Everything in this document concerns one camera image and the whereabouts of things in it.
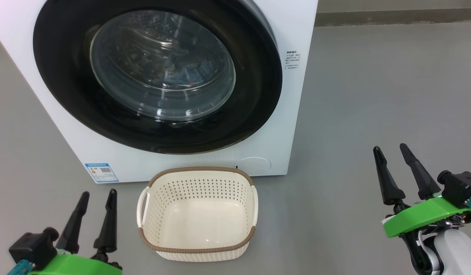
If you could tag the cream perforated laundry basket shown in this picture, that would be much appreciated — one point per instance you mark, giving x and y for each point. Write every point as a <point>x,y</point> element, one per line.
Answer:
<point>197,250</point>

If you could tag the blue energy label sticker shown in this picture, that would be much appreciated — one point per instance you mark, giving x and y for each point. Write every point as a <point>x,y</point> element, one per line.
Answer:
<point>101,173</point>

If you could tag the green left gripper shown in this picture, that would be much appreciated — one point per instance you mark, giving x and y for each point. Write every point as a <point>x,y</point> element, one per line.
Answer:
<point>77,265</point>

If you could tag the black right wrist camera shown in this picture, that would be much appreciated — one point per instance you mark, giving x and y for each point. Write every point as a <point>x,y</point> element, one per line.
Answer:
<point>461,189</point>

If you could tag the white front-load washing machine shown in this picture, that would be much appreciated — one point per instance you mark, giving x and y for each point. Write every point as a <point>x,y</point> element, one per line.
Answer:
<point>296,114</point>

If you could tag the round drain filter cover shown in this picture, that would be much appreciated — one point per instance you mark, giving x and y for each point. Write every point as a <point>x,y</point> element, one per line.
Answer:
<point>254,166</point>

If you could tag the black round glass washer door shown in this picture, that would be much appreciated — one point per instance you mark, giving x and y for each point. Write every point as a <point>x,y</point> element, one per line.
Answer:
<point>59,84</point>

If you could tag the stainless steel washing machine drum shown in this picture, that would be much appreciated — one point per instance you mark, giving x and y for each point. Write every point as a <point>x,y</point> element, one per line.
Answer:
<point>143,46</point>

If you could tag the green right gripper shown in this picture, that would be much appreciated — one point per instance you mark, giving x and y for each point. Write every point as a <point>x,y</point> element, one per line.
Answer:
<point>424,215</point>

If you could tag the blue patterned garment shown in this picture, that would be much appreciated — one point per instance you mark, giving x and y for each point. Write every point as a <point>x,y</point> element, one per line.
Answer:
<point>182,74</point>

